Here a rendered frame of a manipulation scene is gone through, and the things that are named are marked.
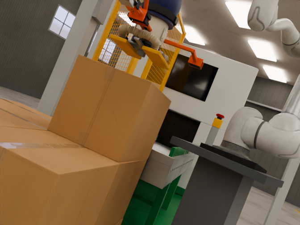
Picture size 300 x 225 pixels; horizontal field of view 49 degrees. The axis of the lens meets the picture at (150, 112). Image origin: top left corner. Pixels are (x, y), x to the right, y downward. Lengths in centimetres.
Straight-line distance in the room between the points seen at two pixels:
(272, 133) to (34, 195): 116
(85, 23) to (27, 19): 799
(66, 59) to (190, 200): 195
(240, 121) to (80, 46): 190
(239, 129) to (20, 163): 113
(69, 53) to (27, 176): 231
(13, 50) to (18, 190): 1013
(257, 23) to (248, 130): 54
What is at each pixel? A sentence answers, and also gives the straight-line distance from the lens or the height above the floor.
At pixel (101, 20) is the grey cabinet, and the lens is 330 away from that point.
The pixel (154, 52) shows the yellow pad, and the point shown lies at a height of 111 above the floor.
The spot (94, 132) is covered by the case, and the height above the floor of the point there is 63.
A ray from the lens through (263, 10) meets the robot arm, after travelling 155.
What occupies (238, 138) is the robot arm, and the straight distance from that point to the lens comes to 175.
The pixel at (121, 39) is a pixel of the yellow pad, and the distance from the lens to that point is 175.
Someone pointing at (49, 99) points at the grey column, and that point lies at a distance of 320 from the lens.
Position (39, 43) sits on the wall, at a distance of 1152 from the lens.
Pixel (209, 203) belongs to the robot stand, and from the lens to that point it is 171.
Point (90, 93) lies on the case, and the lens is 159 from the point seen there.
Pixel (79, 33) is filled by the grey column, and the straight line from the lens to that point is 323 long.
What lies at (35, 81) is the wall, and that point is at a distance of 1174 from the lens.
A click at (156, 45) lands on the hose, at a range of 170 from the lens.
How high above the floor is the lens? 78
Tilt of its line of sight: 1 degrees up
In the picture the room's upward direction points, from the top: 22 degrees clockwise
